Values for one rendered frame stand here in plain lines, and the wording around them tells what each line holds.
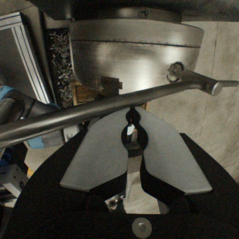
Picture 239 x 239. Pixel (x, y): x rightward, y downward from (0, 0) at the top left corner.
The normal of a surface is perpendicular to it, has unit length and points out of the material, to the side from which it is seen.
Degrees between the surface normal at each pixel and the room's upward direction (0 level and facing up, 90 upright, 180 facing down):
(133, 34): 24
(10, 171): 90
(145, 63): 17
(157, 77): 8
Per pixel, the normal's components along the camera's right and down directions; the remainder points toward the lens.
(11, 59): 0.30, 0.54
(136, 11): -0.10, 0.55
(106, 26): -0.36, 0.51
